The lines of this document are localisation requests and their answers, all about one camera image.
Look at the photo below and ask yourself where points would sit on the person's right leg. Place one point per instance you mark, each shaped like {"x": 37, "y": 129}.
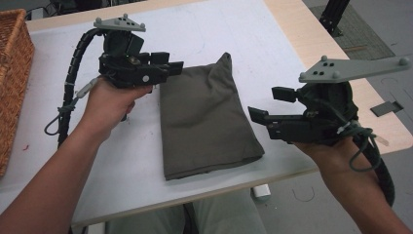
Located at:
{"x": 227, "y": 214}

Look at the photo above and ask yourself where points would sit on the white table foot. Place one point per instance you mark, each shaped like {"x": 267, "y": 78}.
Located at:
{"x": 261, "y": 191}

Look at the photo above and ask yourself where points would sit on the person's left hand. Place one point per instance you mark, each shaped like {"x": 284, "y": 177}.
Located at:
{"x": 107, "y": 107}

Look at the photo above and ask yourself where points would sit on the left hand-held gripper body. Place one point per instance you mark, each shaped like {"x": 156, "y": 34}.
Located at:
{"x": 123, "y": 65}

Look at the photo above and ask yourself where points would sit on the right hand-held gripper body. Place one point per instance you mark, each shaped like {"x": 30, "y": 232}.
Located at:
{"x": 324, "y": 110}

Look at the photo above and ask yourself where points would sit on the olive green printed t-shirt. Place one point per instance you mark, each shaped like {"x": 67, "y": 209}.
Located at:
{"x": 204, "y": 123}

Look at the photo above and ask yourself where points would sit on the black metal stand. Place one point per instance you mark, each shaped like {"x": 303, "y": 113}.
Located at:
{"x": 334, "y": 16}

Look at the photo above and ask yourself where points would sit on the woven wicker basket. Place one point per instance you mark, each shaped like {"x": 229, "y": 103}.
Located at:
{"x": 14, "y": 81}

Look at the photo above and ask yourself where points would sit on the person's right hand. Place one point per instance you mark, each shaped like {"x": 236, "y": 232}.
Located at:
{"x": 331, "y": 156}

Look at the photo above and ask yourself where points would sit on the grey floor mat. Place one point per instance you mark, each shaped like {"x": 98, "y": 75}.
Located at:
{"x": 360, "y": 32}

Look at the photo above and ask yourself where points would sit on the person's left leg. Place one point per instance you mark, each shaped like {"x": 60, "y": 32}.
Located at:
{"x": 146, "y": 224}

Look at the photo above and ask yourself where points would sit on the dark grey floor plate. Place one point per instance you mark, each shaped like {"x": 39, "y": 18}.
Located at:
{"x": 386, "y": 109}

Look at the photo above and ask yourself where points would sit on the person's leg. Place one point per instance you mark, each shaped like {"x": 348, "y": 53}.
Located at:
{"x": 146, "y": 224}
{"x": 227, "y": 214}

